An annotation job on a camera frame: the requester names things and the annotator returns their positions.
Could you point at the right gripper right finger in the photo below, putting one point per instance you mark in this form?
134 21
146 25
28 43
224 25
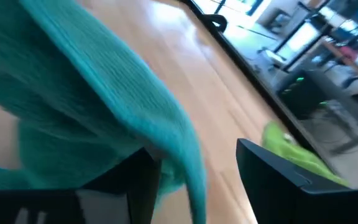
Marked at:
269 186

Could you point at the green cloth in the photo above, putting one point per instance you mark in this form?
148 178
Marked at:
297 155

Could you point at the teal microfiber towel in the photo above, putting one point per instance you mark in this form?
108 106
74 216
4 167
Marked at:
89 93

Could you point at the black monitor desk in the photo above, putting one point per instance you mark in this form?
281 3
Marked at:
300 40

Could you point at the pink cloth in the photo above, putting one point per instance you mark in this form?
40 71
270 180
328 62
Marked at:
349 53

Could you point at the black computer tower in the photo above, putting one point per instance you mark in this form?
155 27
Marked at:
300 93

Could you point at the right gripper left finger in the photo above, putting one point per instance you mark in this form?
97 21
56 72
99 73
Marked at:
141 186

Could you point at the black frame bracket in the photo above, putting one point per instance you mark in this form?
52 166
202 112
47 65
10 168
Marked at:
216 19

